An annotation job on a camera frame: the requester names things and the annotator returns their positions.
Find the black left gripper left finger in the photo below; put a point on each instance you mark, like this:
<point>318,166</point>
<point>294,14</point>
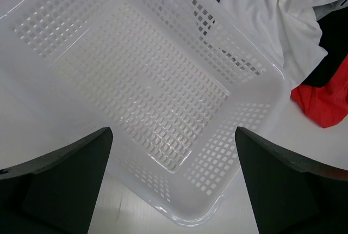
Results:
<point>56,192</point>

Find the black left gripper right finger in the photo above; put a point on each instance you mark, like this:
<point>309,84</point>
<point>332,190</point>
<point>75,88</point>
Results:
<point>291,193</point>

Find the white tank top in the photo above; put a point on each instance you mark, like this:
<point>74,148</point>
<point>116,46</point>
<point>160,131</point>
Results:
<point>287,29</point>

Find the red tank top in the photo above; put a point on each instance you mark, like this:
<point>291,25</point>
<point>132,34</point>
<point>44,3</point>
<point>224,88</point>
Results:
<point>326,106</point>

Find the black tank top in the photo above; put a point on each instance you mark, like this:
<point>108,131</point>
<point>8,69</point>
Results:
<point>334,41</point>

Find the white plastic mesh basket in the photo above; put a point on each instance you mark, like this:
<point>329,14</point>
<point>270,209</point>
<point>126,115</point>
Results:
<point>173,79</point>

